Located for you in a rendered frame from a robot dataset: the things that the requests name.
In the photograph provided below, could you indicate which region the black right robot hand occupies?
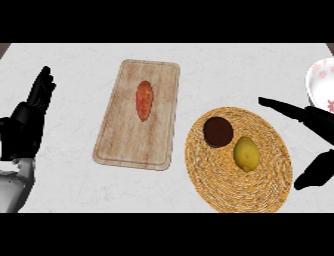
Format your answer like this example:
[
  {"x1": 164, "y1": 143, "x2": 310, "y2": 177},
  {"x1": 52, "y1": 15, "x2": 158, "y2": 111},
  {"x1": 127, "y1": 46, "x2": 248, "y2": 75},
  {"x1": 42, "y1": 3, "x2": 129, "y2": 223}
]
[{"x1": 257, "y1": 96, "x2": 334, "y2": 191}]

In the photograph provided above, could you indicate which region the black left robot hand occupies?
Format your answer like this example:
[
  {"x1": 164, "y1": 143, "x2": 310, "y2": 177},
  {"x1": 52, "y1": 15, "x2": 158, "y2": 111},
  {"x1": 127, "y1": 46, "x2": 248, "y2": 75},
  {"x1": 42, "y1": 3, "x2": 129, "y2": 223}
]
[{"x1": 0, "y1": 65, "x2": 58, "y2": 162}]

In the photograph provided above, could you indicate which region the yellow lemon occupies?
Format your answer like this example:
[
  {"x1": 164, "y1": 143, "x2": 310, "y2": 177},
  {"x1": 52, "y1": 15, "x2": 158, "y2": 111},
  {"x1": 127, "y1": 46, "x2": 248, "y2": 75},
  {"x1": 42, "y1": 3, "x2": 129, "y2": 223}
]
[{"x1": 232, "y1": 136, "x2": 262, "y2": 173}]

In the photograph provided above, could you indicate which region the woven straw round placemat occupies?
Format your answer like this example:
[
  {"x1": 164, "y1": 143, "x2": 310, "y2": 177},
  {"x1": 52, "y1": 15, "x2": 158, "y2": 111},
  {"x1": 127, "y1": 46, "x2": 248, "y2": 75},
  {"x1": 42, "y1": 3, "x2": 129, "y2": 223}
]
[{"x1": 184, "y1": 106, "x2": 294, "y2": 214}]

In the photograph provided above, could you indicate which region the dark brown round fruit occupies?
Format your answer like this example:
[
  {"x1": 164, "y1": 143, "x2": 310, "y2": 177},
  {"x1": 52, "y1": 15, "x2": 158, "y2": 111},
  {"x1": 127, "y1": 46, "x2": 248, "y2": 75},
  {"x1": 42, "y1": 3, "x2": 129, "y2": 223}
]
[{"x1": 203, "y1": 116, "x2": 235, "y2": 149}]

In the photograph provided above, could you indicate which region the wooden cutting board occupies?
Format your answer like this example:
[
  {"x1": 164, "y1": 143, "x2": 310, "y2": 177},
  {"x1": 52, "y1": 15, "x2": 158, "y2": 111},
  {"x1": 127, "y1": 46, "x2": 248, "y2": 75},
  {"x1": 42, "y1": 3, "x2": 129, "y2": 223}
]
[{"x1": 92, "y1": 58, "x2": 182, "y2": 172}]

